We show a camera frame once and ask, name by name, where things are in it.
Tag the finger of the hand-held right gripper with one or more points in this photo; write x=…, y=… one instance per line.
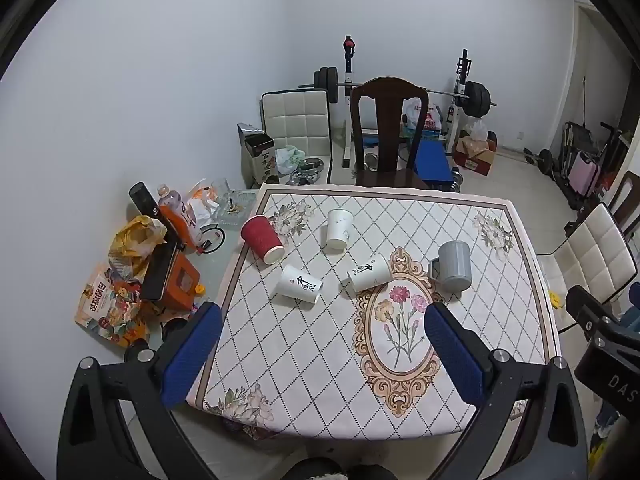
x=585, y=305

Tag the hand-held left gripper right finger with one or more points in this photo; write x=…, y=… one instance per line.
x=452, y=355

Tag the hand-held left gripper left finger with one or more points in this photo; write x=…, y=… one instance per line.
x=192, y=355

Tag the white cup with black print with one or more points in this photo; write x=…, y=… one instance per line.
x=369, y=272
x=299, y=284

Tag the red ribbed paper cup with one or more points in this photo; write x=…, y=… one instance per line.
x=261, y=240

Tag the plain white paper cup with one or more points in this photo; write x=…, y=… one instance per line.
x=338, y=228

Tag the white padded chair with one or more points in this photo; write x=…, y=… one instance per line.
x=295, y=120
x=590, y=250

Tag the orange cardboard box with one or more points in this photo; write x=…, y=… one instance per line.
x=182, y=285

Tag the black tablet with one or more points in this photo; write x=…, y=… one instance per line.
x=159, y=271

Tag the colourful snack packet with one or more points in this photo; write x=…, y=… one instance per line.
x=107, y=310

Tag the dark wooden chair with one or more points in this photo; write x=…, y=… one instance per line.
x=627, y=200
x=385, y=125

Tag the yellow plastic bag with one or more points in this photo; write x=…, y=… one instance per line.
x=135, y=242

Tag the floral diamond-pattern tablecloth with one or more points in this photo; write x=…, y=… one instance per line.
x=320, y=340

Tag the orange drink bottle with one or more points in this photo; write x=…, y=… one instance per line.
x=170, y=202
x=182, y=225

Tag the pink suitcase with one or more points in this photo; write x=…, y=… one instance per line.
x=585, y=172

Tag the black barbell on floor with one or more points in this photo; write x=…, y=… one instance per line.
x=542, y=160

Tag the white and orange plastic bag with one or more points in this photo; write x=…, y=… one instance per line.
x=202, y=202

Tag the glass ashtray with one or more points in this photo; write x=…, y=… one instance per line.
x=234, y=207

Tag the black folding cart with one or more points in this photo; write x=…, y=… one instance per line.
x=577, y=145

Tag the black cylinder flask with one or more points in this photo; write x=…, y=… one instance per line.
x=144, y=199

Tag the blue bench pad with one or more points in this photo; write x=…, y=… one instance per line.
x=433, y=160

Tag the clear white plastic bag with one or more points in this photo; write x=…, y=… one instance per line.
x=477, y=130

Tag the metal bowls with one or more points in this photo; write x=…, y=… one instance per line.
x=307, y=170

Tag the green and white plastic bag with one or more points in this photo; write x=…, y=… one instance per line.
x=290, y=159

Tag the silver foil bag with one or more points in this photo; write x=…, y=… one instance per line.
x=248, y=131

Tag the black barbell with plates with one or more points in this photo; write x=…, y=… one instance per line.
x=475, y=97

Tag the white and red plastic bag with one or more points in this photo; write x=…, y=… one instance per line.
x=422, y=115

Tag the white squat rack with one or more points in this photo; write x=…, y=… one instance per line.
x=347, y=110

